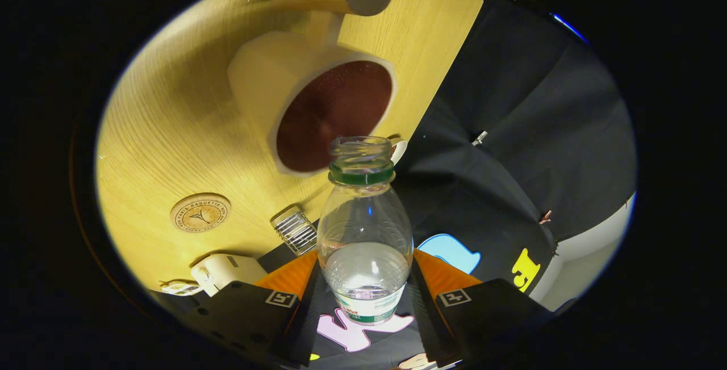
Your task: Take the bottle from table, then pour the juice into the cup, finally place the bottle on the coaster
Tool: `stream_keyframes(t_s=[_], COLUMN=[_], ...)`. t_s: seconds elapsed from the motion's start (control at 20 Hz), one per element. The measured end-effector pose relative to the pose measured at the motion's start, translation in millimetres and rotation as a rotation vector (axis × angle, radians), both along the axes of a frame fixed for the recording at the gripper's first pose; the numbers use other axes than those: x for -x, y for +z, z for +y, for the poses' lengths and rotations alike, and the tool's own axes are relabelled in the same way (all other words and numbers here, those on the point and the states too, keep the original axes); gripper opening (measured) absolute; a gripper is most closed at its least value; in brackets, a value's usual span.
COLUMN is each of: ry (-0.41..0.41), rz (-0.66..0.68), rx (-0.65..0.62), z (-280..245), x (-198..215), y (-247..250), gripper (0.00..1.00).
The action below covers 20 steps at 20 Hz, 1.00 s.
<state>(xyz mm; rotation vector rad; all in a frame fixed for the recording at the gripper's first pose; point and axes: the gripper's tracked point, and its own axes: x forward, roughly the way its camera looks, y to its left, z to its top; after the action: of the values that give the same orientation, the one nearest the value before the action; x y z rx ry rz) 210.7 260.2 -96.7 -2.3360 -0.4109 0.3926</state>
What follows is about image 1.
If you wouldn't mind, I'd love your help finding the small white plate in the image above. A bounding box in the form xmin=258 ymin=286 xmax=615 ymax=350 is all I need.
xmin=389 ymin=137 xmax=408 ymax=166

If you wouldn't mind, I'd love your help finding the cream cup with handle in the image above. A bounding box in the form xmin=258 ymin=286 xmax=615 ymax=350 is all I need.
xmin=227 ymin=0 xmax=396 ymax=177

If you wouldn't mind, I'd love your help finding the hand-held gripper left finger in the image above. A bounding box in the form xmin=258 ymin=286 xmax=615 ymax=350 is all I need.
xmin=162 ymin=248 xmax=329 ymax=368

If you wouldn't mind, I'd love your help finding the round wooden coaster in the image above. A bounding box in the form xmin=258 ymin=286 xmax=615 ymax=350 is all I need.
xmin=170 ymin=193 xmax=232 ymax=234

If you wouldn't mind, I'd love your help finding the wooden table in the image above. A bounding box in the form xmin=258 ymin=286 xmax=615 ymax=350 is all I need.
xmin=95 ymin=0 xmax=484 ymax=294

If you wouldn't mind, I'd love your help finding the white divided bean tray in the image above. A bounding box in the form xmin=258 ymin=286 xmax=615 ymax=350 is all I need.
xmin=160 ymin=280 xmax=204 ymax=297

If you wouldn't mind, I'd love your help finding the wire mesh holder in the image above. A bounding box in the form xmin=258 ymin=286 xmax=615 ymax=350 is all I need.
xmin=270 ymin=205 xmax=318 ymax=256

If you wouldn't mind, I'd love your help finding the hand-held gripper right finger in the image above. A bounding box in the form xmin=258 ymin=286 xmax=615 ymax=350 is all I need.
xmin=407 ymin=248 xmax=554 ymax=368

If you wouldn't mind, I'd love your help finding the clear plastic juice bottle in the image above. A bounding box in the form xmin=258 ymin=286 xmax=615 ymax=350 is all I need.
xmin=316 ymin=136 xmax=414 ymax=326

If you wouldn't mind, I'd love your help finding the white toaster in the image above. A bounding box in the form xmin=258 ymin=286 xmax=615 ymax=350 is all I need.
xmin=190 ymin=253 xmax=269 ymax=297

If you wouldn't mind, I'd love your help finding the black backdrop cloth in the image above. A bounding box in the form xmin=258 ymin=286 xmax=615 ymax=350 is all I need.
xmin=258 ymin=0 xmax=637 ymax=370

